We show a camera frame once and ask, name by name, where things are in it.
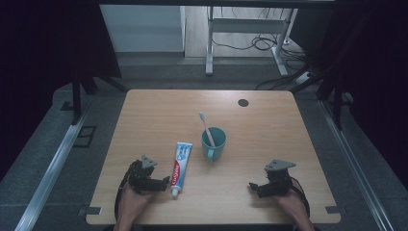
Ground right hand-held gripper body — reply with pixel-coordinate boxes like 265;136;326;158
264;159;297;197

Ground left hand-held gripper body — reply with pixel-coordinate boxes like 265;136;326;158
127;155;159;195

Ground teal cup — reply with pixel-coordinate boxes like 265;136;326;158
201;126;227;163

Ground pink toothbrush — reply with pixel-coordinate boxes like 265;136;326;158
198;111;217;148

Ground person's left hand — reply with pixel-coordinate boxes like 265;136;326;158
115;183;154;223

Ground person's right hand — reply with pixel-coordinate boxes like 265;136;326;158
274;190;311;224

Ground white toothpaste tube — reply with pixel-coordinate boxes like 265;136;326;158
169;141;193;198

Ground black metal stand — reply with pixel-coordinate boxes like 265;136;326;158
290;18;354;130
71;71;130;126

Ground white power strip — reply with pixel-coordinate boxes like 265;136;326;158
294;71;313;86

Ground white cabinet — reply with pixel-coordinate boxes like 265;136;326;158
100;4;187;53

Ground dark curtain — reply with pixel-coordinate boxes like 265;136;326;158
0;0;123;186
290;0;408;189

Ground right hand-held gripper cable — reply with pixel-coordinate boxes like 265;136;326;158
290;177;312;219

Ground hand-held gripper cable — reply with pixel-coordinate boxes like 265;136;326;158
290;177;312;219
114;163;135;222

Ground left hand-held gripper cable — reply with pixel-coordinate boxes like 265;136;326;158
114;163;135;222

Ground aluminium rail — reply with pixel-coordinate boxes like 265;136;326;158
319;99;395;231
13;104;92;231

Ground black floor cables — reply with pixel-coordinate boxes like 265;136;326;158
211;8;311;91

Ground white metal desk frame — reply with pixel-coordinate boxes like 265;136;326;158
205;6;298;77

